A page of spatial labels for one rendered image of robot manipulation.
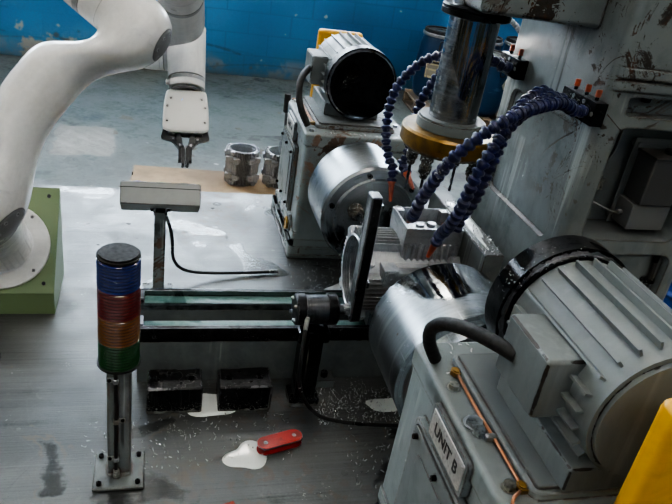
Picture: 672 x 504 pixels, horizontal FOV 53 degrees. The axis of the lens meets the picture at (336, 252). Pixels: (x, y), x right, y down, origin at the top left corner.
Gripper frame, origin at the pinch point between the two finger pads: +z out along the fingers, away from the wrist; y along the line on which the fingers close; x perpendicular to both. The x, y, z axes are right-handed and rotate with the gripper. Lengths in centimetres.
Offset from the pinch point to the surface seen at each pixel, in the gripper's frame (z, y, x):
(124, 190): 9.0, -12.6, -3.8
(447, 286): 33, 41, -50
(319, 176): 2.1, 31.6, 2.9
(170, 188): 8.1, -3.0, -3.6
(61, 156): -77, -71, 287
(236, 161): -60, 31, 217
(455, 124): 3, 47, -42
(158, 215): 13.3, -5.5, 0.6
